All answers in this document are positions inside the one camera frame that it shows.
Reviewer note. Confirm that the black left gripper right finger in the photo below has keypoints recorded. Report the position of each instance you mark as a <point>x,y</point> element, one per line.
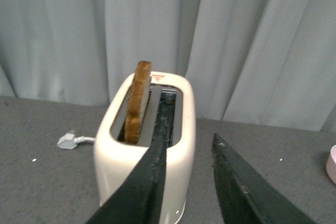
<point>244,195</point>

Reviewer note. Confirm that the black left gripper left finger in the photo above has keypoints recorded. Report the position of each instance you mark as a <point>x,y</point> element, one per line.
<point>139,199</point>

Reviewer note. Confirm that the cream white toaster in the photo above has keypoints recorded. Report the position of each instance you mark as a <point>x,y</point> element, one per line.
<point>114,159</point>

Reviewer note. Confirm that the pink plastic bowl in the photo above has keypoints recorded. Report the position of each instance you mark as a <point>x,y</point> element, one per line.
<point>331,165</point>

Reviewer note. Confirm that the white power plug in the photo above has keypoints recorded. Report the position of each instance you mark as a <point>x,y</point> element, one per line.
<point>67,141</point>

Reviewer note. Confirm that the toasted bread slice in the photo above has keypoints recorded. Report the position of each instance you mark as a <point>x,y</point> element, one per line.
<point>139,96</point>

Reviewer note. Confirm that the grey curtain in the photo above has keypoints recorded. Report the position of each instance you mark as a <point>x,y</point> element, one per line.
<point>269,62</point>

